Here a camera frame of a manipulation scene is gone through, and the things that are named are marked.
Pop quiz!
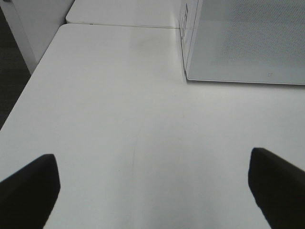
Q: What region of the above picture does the white microwave door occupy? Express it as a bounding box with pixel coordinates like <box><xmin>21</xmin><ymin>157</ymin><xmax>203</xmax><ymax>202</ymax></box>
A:
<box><xmin>185</xmin><ymin>0</ymin><xmax>305</xmax><ymax>85</ymax></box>

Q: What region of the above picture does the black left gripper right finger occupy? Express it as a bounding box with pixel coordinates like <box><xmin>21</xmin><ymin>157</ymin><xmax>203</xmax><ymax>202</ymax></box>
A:
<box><xmin>248</xmin><ymin>148</ymin><xmax>305</xmax><ymax>229</ymax></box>

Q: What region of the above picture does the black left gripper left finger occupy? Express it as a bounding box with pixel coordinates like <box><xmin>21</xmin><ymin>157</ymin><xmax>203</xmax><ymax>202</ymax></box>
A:
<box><xmin>0</xmin><ymin>154</ymin><xmax>61</xmax><ymax>229</ymax></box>

